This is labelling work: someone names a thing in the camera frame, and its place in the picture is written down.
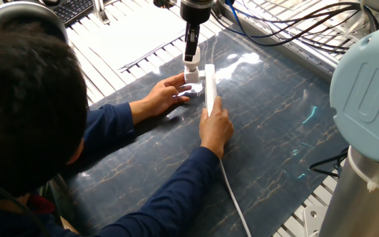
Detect dark blue marble mat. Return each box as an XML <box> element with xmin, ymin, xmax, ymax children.
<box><xmin>64</xmin><ymin>28</ymin><xmax>350</xmax><ymax>237</ymax></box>

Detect left forearm blue sleeve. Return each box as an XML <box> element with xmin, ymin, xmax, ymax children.
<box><xmin>61</xmin><ymin>102</ymin><xmax>136</xmax><ymax>180</ymax></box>

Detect black keyboard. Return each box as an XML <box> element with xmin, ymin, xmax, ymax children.
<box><xmin>49</xmin><ymin>0</ymin><xmax>95</xmax><ymax>27</ymax></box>

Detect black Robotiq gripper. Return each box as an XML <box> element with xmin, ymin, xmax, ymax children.
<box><xmin>180</xmin><ymin>2</ymin><xmax>215</xmax><ymax>63</ymax></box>

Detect black ring-shaped device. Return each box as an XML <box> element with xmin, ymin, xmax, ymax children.
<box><xmin>0</xmin><ymin>1</ymin><xmax>70</xmax><ymax>43</ymax></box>

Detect aluminium corner bracket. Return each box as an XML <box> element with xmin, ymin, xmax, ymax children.
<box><xmin>303</xmin><ymin>204</ymin><xmax>327</xmax><ymax>237</ymax></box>

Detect right forearm blue sleeve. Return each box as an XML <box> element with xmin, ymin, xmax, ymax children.
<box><xmin>93</xmin><ymin>146</ymin><xmax>220</xmax><ymax>237</ymax></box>

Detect white LED bulb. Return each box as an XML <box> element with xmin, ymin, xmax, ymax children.
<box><xmin>183</xmin><ymin>45</ymin><xmax>201</xmax><ymax>72</ymax></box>

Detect white bulb holder adapter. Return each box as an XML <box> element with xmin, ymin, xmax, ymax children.
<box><xmin>184</xmin><ymin>67</ymin><xmax>206</xmax><ymax>84</ymax></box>

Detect aluminium post with bracket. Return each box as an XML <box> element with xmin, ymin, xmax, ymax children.
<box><xmin>92</xmin><ymin>0</ymin><xmax>111</xmax><ymax>26</ymax></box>

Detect person's left hand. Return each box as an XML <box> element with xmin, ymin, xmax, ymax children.
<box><xmin>129</xmin><ymin>72</ymin><xmax>193</xmax><ymax>126</ymax></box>

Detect thin black cable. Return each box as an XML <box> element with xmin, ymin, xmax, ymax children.
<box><xmin>0</xmin><ymin>167</ymin><xmax>51</xmax><ymax>237</ymax></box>

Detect white power strip cable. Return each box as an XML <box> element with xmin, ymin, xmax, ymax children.
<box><xmin>219</xmin><ymin>159</ymin><xmax>253</xmax><ymax>237</ymax></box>

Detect black cable loop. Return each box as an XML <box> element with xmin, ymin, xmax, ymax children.
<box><xmin>309</xmin><ymin>147</ymin><xmax>350</xmax><ymax>178</ymax></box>

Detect white power strip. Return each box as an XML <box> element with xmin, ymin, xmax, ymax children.
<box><xmin>204</xmin><ymin>63</ymin><xmax>218</xmax><ymax>117</ymax></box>

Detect white paper stack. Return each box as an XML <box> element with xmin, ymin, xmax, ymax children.
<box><xmin>77</xmin><ymin>6</ymin><xmax>190</xmax><ymax>72</ymax></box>

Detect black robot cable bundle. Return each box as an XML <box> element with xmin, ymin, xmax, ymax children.
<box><xmin>211</xmin><ymin>0</ymin><xmax>379</xmax><ymax>55</ymax></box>

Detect person's right hand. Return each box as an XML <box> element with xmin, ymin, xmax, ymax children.
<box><xmin>199</xmin><ymin>95</ymin><xmax>235</xmax><ymax>159</ymax></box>

